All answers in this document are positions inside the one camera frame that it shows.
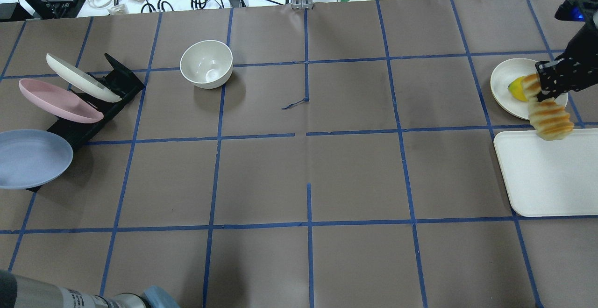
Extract white plate in rack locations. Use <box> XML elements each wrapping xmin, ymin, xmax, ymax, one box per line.
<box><xmin>45</xmin><ymin>54</ymin><xmax>122</xmax><ymax>103</ymax></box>

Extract blue plate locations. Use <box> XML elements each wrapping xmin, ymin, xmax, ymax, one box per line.
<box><xmin>0</xmin><ymin>129</ymin><xmax>73</xmax><ymax>190</ymax></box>

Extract yellow lemon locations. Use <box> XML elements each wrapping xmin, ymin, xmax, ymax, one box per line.
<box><xmin>507</xmin><ymin>76</ymin><xmax>528</xmax><ymax>102</ymax></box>

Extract round white plate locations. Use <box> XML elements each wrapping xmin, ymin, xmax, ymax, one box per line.
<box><xmin>490</xmin><ymin>58</ymin><xmax>569</xmax><ymax>121</ymax></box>

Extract pink plate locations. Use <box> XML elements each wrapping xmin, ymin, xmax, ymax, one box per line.
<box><xmin>19</xmin><ymin>79</ymin><xmax>104</xmax><ymax>123</ymax></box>

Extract white ceramic bowl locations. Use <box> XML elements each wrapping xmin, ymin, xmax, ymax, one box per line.
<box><xmin>179</xmin><ymin>40</ymin><xmax>233</xmax><ymax>89</ymax></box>

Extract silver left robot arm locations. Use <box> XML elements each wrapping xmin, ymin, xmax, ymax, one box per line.
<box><xmin>0</xmin><ymin>270</ymin><xmax>179</xmax><ymax>308</ymax></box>

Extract ridged yellow bread loaf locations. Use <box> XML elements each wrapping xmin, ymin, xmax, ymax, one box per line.
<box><xmin>521</xmin><ymin>74</ymin><xmax>574</xmax><ymax>141</ymax></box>

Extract black dish rack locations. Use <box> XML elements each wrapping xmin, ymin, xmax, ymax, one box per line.
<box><xmin>26</xmin><ymin>53</ymin><xmax>146</xmax><ymax>193</ymax></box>

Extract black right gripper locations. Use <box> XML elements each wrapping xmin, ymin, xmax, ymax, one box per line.
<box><xmin>535</xmin><ymin>0</ymin><xmax>598</xmax><ymax>103</ymax></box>

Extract white rectangular tray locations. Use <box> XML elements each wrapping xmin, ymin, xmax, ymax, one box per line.
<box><xmin>493</xmin><ymin>129</ymin><xmax>598</xmax><ymax>218</ymax></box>

